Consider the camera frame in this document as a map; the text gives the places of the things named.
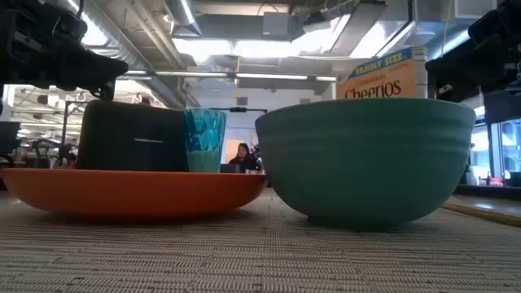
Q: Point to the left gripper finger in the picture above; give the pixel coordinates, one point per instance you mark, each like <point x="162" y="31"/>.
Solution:
<point x="93" y="71"/>

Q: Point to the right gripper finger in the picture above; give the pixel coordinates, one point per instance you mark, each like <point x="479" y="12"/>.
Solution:
<point x="468" y="71"/>

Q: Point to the Cheerios cereal box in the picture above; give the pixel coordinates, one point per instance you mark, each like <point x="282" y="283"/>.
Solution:
<point x="382" y="81"/>

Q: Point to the teal faceted cup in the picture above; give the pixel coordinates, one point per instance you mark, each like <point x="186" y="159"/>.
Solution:
<point x="205" y="138"/>

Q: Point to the orange plate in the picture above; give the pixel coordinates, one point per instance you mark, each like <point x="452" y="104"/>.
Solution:
<point x="130" y="193"/>

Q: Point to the long ceiling light tube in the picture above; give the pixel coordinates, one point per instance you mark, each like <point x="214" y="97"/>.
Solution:
<point x="228" y="75"/>

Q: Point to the teal bowl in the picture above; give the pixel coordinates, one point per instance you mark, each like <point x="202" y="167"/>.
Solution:
<point x="366" y="163"/>

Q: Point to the black overhead crossbar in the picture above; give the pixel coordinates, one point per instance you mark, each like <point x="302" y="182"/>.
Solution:
<point x="238" y="109"/>

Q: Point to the person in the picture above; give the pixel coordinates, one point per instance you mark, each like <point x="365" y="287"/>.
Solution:
<point x="243" y="158"/>

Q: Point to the grey woven placemat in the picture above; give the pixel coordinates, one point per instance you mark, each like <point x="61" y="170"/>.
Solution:
<point x="244" y="260"/>

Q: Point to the silver ventilation duct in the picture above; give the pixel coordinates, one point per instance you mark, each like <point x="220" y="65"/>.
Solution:
<point x="183" y="16"/>

